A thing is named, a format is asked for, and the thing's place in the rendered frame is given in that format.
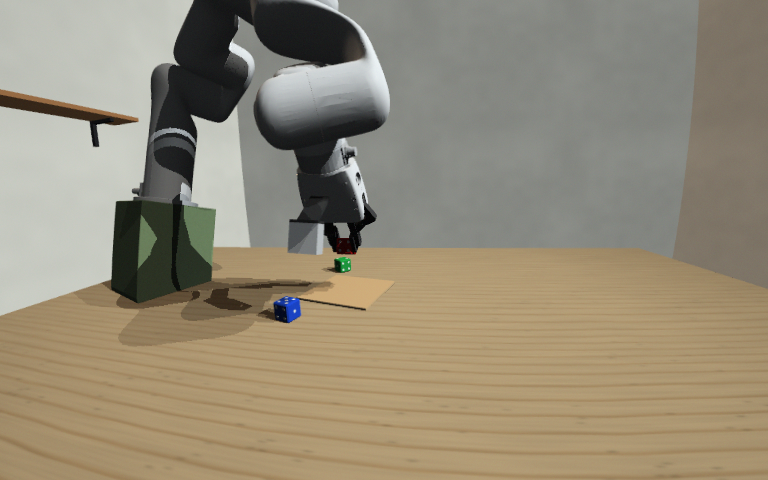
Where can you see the tan flat mat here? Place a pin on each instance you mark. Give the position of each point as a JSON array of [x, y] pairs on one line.
[[347, 291]]

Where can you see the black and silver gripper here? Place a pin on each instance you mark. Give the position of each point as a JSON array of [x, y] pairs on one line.
[[346, 204]]

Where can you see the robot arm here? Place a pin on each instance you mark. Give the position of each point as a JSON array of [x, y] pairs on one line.
[[296, 110]]

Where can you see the blue die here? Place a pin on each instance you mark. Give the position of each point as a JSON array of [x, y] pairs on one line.
[[287, 309]]

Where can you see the red die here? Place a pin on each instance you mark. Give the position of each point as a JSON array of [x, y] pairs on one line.
[[344, 246]]

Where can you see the green die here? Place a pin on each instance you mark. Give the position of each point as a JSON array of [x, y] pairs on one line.
[[342, 264]]

